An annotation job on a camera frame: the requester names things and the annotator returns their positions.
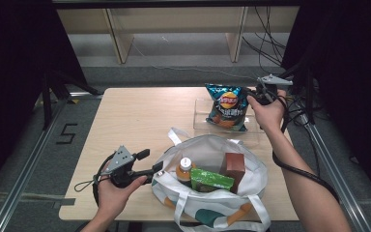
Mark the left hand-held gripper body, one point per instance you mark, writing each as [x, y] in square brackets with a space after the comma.
[120, 161]

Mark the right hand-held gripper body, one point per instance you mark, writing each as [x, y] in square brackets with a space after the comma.
[270, 80]

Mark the blue potato chip bag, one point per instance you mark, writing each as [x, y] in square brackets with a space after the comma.
[227, 106]

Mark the orange juice bottle white cap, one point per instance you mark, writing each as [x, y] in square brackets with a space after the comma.
[185, 169]

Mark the clear plastic tray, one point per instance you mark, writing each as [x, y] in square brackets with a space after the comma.
[201, 119]

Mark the green snack packet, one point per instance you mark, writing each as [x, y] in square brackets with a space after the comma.
[211, 179]

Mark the white and teal tote bag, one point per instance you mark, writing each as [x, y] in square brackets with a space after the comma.
[212, 203]

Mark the brown box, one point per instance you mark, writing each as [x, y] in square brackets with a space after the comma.
[234, 166]

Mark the person's right hand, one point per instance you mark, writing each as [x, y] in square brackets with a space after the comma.
[270, 116]

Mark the person's left hand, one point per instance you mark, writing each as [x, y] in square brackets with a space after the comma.
[116, 199]

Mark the black metal stand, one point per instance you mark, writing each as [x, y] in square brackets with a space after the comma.
[307, 93]
[54, 87]

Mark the black curtain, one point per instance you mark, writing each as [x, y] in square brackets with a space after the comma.
[13, 80]
[351, 80]

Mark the aluminium floor rail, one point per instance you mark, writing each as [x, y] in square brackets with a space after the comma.
[22, 180]
[338, 174]

